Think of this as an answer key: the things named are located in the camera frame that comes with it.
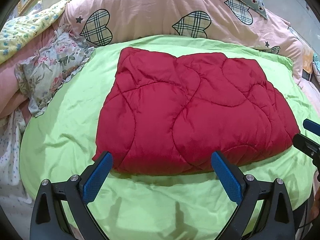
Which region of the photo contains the white dotted bed sheet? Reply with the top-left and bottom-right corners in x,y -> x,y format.
1,109 -> 34,239

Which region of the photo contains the red quilted puffer jacket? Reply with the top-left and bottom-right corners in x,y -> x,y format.
93,47 -> 299,176

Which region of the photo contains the floral ruffled pillow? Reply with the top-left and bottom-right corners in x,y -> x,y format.
15,24 -> 94,117

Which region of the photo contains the yellow floral blanket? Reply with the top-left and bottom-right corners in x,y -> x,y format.
1,0 -> 71,63

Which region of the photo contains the pink blanket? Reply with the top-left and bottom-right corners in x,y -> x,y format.
0,27 -> 54,118

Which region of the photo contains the pink duvet with plaid hearts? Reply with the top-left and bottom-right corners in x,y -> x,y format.
59,0 -> 319,83

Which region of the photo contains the lime green bed sheet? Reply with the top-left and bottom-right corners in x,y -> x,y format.
20,35 -> 319,239

